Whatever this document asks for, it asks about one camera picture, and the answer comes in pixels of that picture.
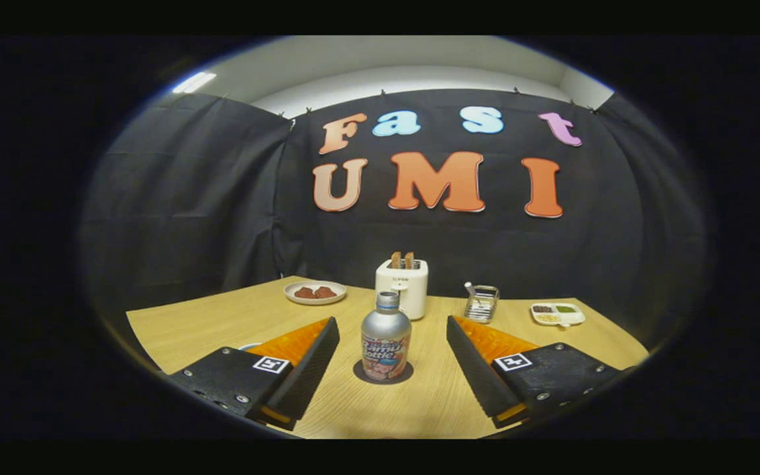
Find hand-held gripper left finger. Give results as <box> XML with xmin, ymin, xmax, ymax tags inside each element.
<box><xmin>168</xmin><ymin>317</ymin><xmax>341</xmax><ymax>431</ymax></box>

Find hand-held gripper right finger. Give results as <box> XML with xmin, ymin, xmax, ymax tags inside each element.
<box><xmin>446</xmin><ymin>315</ymin><xmax>623</xmax><ymax>429</ymax></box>

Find dark brown round coaster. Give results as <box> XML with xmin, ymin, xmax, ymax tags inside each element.
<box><xmin>353</xmin><ymin>360</ymin><xmax>414</xmax><ymax>385</ymax></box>

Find silver juice bottle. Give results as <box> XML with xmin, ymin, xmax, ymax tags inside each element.
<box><xmin>361</xmin><ymin>291</ymin><xmax>412</xmax><ymax>382</ymax></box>

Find white round plate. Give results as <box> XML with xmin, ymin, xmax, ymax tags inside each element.
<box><xmin>284</xmin><ymin>280</ymin><xmax>348</xmax><ymax>305</ymax></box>

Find white divided dish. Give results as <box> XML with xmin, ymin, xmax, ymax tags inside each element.
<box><xmin>530</xmin><ymin>302</ymin><xmax>586</xmax><ymax>327</ymax></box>

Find wooden table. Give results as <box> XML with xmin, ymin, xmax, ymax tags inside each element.
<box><xmin>126</xmin><ymin>276</ymin><xmax>650</xmax><ymax>439</ymax></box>

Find white toaster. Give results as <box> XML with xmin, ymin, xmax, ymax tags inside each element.
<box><xmin>375</xmin><ymin>259</ymin><xmax>429</xmax><ymax>321</ymax></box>

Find black backdrop cloth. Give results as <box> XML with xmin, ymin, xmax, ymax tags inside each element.
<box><xmin>80</xmin><ymin>89</ymin><xmax>707</xmax><ymax>344</ymax></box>

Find narrow ceiling light strip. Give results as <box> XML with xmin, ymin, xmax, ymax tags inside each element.
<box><xmin>172</xmin><ymin>71</ymin><xmax>217</xmax><ymax>94</ymax></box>

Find metal wire basket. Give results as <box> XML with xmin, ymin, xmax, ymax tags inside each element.
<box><xmin>464</xmin><ymin>285</ymin><xmax>500</xmax><ymax>324</ymax></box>

